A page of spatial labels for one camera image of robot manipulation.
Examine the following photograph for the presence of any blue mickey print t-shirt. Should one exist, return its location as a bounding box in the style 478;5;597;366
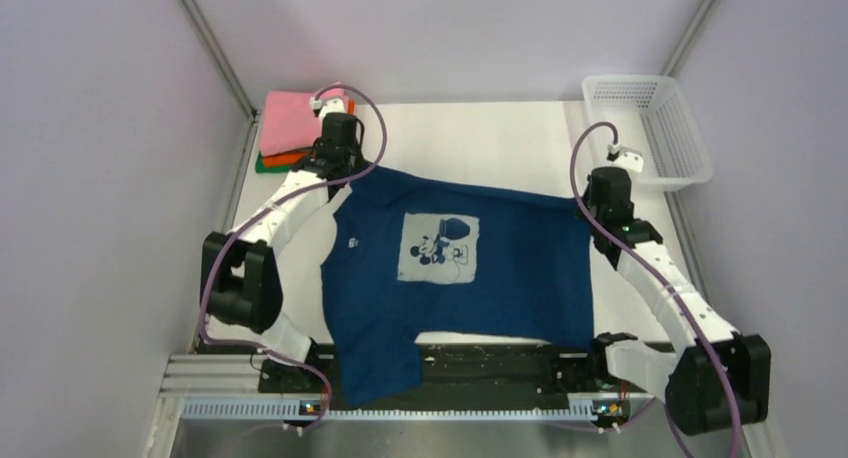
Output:
321;167;594;405

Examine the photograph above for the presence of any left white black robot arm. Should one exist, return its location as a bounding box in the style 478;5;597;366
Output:
198;112;367;392

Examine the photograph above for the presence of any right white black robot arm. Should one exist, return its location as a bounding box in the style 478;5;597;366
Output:
575;167;772;436

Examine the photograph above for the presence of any orange folded t-shirt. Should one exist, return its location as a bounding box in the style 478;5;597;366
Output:
255;91;321;173

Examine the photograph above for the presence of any pink folded t-shirt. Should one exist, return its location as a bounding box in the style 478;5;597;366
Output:
259;89;350;157

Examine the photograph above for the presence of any green folded t-shirt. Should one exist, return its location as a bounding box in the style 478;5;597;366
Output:
254;152;304;174

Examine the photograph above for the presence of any white plastic basket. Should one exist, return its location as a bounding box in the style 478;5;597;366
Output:
582;74;714;192

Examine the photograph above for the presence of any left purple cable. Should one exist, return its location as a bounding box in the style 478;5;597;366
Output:
197;83;389;436

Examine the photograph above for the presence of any purple cable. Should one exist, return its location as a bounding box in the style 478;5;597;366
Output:
197;83;389;436
569;122;747;458

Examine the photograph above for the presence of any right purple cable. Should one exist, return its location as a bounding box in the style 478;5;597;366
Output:
569;122;747;458

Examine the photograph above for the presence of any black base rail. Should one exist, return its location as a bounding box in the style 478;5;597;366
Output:
254;344;645;419

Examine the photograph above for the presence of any white slotted cable duct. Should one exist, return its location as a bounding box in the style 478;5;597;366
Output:
181;398;597;422

